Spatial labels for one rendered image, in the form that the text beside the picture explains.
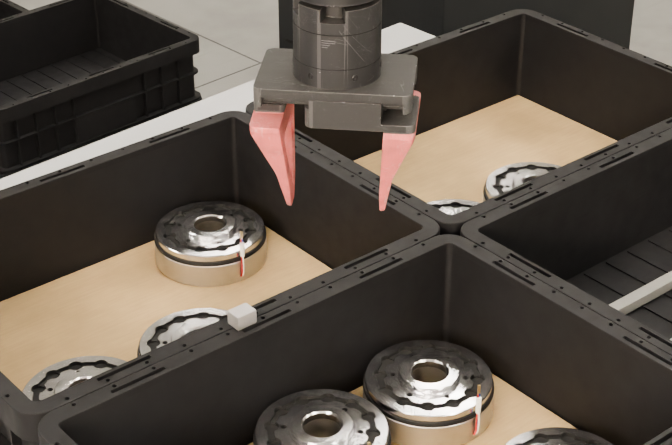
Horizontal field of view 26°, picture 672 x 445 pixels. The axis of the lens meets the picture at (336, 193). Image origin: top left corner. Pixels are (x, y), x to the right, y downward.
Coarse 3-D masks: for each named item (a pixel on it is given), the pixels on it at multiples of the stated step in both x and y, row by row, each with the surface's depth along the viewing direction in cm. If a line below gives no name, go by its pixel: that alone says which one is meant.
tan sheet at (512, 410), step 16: (496, 384) 119; (496, 400) 118; (512, 400) 118; (528, 400) 118; (496, 416) 116; (512, 416) 116; (528, 416) 116; (544, 416) 116; (496, 432) 114; (512, 432) 114
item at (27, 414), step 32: (192, 128) 138; (96, 160) 132; (320, 160) 132; (0, 192) 127; (32, 192) 128; (416, 224) 123; (384, 256) 118; (320, 288) 114; (224, 320) 110; (160, 352) 106; (0, 384) 103; (96, 384) 103; (0, 416) 103; (32, 416) 100
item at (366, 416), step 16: (288, 400) 112; (304, 400) 113; (320, 400) 112; (336, 400) 113; (352, 400) 113; (272, 416) 111; (288, 416) 111; (352, 416) 111; (368, 416) 111; (384, 416) 111; (256, 432) 109; (272, 432) 110; (288, 432) 109; (368, 432) 110; (384, 432) 109
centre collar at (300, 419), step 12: (312, 408) 111; (324, 408) 111; (336, 408) 111; (300, 420) 110; (336, 420) 110; (348, 420) 110; (300, 432) 108; (348, 432) 108; (300, 444) 108; (312, 444) 107; (324, 444) 107; (336, 444) 107
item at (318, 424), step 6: (312, 420) 111; (318, 420) 111; (324, 420) 111; (330, 420) 111; (306, 426) 110; (312, 426) 111; (318, 426) 111; (324, 426) 111; (330, 426) 111; (336, 426) 110; (306, 432) 111; (312, 432) 111; (318, 432) 111; (324, 432) 111; (330, 432) 111; (336, 432) 111
